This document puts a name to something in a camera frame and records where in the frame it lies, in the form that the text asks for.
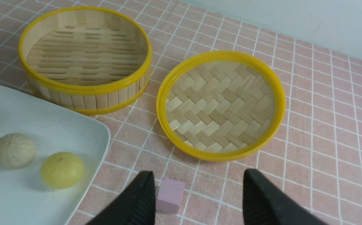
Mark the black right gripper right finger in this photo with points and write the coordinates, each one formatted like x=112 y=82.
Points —
x=263 y=203

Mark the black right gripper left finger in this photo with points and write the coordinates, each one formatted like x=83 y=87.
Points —
x=136 y=205

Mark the yellow steamed bun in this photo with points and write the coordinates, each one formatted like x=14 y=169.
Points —
x=62 y=170

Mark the beige steamed bun front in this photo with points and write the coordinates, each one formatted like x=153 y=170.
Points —
x=16 y=151

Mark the white square plate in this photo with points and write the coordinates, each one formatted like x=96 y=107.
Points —
x=24 y=198

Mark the pink cube block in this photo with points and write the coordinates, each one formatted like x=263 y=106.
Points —
x=170 y=194

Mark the pink checkered tablecloth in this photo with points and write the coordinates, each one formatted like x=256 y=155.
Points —
x=315 y=157

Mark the yellow-rimmed woven steamer lid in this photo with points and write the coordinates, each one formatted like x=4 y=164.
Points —
x=221 y=105

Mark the yellow-rimmed bamboo steamer basket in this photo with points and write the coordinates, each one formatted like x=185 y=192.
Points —
x=87 y=59

